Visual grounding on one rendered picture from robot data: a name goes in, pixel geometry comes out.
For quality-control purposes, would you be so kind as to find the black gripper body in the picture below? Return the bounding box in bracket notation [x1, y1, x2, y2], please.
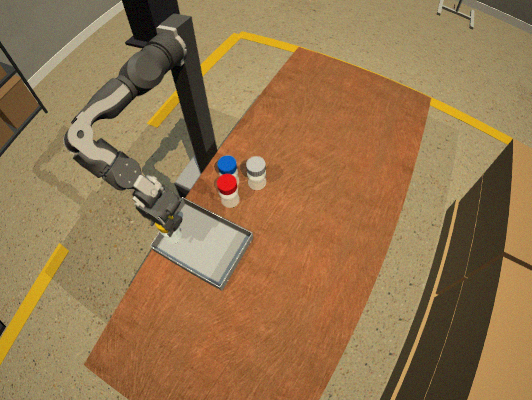
[136, 184, 181, 226]

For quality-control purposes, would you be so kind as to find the glass bottle with blue cap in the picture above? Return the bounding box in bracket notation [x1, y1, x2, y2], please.
[217, 155, 239, 186]

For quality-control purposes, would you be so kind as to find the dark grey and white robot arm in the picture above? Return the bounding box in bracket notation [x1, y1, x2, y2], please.
[63, 25, 187, 209]

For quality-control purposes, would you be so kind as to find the clear glass bottle with grey cap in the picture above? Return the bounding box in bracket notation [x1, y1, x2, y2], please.
[246, 156, 266, 190]

